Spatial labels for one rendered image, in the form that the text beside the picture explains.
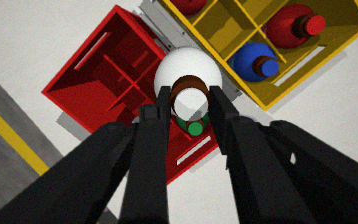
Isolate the yellow divided crate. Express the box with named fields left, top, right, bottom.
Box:
left=157, top=0, right=358, bottom=96

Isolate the green bottle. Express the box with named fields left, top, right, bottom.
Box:
left=176, top=112, right=210, bottom=136

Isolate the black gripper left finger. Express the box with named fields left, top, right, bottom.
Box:
left=0, top=86, right=171, bottom=224

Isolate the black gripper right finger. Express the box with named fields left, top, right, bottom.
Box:
left=208, top=85, right=358, bottom=224

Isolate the red crate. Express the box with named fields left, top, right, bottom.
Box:
left=41, top=5, right=215, bottom=170

